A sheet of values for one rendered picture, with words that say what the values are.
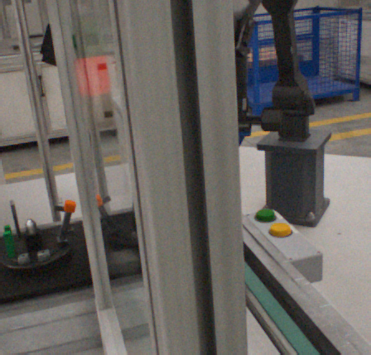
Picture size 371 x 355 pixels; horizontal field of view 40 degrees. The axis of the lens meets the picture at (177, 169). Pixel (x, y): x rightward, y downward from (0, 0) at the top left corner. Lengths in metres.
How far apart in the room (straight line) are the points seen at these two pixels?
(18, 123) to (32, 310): 4.27
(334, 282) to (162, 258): 0.94
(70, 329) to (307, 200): 0.65
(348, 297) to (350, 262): 0.13
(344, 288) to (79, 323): 0.51
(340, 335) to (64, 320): 0.44
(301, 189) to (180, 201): 1.11
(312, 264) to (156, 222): 0.83
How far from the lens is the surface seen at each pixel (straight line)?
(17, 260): 1.00
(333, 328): 0.81
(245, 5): 0.91
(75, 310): 0.91
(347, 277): 1.11
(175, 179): 0.15
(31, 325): 0.92
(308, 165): 1.24
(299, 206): 1.28
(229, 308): 0.18
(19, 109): 5.08
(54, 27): 0.71
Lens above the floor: 1.45
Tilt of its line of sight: 21 degrees down
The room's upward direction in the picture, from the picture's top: 5 degrees counter-clockwise
